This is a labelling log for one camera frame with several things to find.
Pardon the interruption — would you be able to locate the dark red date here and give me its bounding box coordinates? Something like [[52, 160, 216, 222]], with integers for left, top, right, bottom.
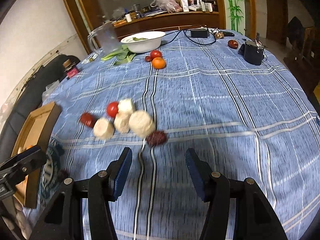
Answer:
[[79, 112, 97, 128]]

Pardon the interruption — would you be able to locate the red tomato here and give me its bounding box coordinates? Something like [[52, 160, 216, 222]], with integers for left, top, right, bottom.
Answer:
[[106, 101, 118, 118], [150, 50, 162, 59]]

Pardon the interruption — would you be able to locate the white sugarcane chunk square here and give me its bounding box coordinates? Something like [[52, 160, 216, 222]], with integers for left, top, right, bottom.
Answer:
[[118, 98, 136, 115]]

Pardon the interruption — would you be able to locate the brown cardboard tray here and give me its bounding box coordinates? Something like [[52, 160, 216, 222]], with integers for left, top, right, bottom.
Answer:
[[11, 102, 61, 209]]

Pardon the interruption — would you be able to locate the clear plastic bag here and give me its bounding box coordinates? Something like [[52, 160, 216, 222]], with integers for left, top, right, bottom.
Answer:
[[42, 80, 60, 102]]

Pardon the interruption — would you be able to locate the black sofa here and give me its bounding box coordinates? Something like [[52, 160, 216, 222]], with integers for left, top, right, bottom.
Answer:
[[0, 54, 80, 162]]

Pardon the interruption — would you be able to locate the dark red ink bottle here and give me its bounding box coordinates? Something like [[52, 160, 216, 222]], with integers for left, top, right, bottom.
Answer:
[[63, 59, 80, 79]]

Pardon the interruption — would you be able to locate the blue plaid tablecloth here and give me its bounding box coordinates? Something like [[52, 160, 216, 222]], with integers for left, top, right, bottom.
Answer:
[[24, 33, 319, 239]]

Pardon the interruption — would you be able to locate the green leafy vegetable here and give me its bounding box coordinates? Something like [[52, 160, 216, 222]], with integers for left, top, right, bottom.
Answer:
[[101, 45, 136, 66]]

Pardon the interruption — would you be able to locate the clear plastic pitcher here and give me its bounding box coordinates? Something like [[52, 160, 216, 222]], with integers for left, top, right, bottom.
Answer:
[[87, 21, 120, 55]]

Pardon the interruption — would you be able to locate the red date far right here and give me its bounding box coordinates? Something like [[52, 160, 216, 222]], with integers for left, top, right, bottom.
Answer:
[[227, 40, 239, 49]]

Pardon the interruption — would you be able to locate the small orange tangerine far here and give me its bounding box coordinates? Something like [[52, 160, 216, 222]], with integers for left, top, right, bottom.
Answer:
[[151, 57, 166, 69]]

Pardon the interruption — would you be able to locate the white bowl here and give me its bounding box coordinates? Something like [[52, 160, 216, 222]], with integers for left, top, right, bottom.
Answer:
[[120, 31, 165, 54]]

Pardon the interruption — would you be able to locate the black power adapter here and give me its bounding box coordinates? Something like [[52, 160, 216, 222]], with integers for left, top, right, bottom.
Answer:
[[190, 28, 209, 38]]

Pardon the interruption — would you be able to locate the wooden glass cabinet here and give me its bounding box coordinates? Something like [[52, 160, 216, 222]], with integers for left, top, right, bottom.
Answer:
[[63, 0, 257, 53]]

